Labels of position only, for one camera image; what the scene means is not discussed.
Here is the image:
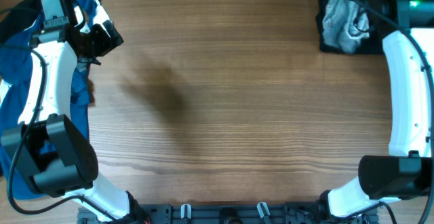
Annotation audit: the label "left black cable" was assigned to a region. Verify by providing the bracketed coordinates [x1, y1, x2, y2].
[0, 6, 113, 223]

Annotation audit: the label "black garment at left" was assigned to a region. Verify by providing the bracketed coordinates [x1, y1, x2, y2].
[0, 0, 107, 47]

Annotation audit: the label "dark blue t-shirt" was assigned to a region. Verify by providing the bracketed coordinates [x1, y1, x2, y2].
[0, 0, 99, 200]

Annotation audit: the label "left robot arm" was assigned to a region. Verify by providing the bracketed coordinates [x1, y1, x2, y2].
[1, 0, 146, 223]

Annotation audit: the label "folded black garment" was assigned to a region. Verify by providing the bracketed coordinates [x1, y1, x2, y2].
[316, 0, 396, 54]

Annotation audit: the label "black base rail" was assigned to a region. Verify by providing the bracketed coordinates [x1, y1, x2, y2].
[77, 202, 379, 224]

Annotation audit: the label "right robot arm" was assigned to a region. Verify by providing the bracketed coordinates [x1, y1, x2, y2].
[315, 0, 433, 223]

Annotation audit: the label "light blue denim shorts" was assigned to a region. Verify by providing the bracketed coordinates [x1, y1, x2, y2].
[322, 0, 370, 54]

